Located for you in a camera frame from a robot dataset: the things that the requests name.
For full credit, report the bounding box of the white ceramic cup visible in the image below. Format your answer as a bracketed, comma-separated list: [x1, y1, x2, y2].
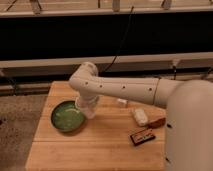
[80, 105, 95, 119]

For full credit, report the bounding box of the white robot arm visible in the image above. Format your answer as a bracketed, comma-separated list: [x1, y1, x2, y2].
[69, 62, 213, 171]

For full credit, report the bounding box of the green ceramic bowl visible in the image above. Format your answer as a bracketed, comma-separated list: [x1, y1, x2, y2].
[51, 101, 86, 132]

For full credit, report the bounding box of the white tube bottle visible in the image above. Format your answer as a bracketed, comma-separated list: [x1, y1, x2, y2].
[117, 98, 128, 107]

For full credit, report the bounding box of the white rectangular block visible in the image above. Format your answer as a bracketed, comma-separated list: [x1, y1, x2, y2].
[133, 108, 148, 126]

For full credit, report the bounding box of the wooden cutting board table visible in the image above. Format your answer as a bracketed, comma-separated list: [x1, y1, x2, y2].
[25, 81, 165, 171]

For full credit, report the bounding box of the brown wooden piece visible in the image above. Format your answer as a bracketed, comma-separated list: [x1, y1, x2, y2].
[148, 118, 166, 129]

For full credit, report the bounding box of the black hanging cable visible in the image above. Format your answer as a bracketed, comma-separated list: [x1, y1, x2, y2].
[101, 5, 135, 74]

